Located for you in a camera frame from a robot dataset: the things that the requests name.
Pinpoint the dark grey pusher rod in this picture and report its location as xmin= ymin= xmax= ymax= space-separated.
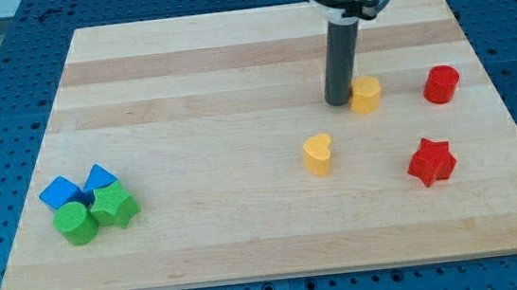
xmin=324 ymin=20 xmax=359 ymax=106

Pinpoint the green cylinder block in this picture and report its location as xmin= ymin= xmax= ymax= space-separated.
xmin=53 ymin=202 xmax=99 ymax=246

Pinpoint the blue cube block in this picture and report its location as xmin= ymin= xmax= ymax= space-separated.
xmin=39 ymin=176 xmax=89 ymax=210

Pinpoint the red star block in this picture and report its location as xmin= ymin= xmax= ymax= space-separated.
xmin=407 ymin=137 xmax=457 ymax=188

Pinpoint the yellow hexagon block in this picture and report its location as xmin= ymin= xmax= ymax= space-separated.
xmin=349 ymin=75 xmax=382 ymax=114

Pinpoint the red cylinder block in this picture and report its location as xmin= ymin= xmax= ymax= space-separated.
xmin=423 ymin=64 xmax=460 ymax=104

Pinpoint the blue triangle block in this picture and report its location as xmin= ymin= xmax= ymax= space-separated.
xmin=83 ymin=164 xmax=117 ymax=195

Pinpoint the green star block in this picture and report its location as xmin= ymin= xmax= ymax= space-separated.
xmin=90 ymin=180 xmax=141 ymax=229

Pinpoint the wooden board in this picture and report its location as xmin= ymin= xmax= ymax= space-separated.
xmin=0 ymin=0 xmax=517 ymax=290

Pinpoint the yellow heart block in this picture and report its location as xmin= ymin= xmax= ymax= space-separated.
xmin=302 ymin=133 xmax=332 ymax=176

